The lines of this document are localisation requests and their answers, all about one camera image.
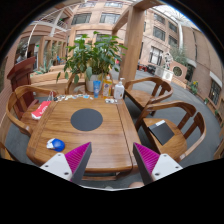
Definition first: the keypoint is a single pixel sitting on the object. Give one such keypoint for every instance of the wooden chair behind table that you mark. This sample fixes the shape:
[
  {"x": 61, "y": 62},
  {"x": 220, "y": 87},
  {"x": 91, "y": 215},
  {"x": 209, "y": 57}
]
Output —
[{"x": 76, "y": 86}]

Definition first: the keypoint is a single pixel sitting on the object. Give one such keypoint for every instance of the red and white package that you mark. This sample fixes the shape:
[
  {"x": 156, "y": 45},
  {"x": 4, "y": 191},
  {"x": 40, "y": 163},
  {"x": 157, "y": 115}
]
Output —
[{"x": 37, "y": 114}]

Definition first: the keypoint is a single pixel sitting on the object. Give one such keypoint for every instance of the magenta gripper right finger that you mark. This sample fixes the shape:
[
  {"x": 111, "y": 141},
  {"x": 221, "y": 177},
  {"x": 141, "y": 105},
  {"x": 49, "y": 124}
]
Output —
[{"x": 153, "y": 166}]

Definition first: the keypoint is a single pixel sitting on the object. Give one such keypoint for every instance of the wooden pillar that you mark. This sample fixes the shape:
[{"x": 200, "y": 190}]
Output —
[{"x": 133, "y": 17}]

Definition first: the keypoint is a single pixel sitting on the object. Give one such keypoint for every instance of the wooden chair back right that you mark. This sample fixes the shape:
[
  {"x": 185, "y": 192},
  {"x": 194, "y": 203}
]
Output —
[{"x": 162, "y": 90}]

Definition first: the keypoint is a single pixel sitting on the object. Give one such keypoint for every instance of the wooden square table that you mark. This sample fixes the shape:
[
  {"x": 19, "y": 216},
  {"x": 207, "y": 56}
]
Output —
[{"x": 112, "y": 142}]

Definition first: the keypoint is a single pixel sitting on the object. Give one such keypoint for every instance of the blue and white computer mouse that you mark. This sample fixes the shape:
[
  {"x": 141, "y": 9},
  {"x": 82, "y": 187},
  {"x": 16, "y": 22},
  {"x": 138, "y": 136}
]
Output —
[{"x": 55, "y": 144}]

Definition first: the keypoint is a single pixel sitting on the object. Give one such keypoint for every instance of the small packets on table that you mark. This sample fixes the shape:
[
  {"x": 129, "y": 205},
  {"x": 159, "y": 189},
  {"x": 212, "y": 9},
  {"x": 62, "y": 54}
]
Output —
[{"x": 67, "y": 97}]

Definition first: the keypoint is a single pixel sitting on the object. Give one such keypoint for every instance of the yellow liquid bottle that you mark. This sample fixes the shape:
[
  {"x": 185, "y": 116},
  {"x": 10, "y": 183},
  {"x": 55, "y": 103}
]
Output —
[{"x": 107, "y": 86}]

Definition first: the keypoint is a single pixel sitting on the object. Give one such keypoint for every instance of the wooden chair front right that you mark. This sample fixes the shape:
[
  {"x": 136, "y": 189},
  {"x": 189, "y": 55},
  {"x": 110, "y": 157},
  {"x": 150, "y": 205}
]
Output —
[{"x": 176, "y": 147}]

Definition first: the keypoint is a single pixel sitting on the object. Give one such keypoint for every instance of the white pump soap bottle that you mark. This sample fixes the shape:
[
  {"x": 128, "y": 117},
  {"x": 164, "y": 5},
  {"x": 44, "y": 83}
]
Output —
[{"x": 119, "y": 90}]

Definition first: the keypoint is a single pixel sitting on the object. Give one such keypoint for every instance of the round dark grey mouse pad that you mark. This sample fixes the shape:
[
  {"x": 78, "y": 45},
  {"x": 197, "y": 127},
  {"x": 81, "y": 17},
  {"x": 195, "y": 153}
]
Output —
[{"x": 86, "y": 119}]

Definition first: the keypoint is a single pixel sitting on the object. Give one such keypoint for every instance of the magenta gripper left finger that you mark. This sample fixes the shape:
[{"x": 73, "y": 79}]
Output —
[{"x": 70, "y": 166}]

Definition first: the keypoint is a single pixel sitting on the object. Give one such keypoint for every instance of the wooden chair left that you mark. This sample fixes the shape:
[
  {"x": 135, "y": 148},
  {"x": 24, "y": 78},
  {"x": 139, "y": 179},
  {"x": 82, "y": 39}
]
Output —
[{"x": 22, "y": 103}]

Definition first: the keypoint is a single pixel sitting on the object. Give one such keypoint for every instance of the dark red wooden lectern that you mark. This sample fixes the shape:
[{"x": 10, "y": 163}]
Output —
[{"x": 19, "y": 76}]

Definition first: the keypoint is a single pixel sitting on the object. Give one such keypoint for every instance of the potted green plant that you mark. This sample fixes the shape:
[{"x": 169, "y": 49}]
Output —
[{"x": 88, "y": 59}]

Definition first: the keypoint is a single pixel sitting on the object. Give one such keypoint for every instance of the blue tube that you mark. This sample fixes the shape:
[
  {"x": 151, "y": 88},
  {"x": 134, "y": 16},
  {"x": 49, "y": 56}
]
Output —
[{"x": 96, "y": 86}]

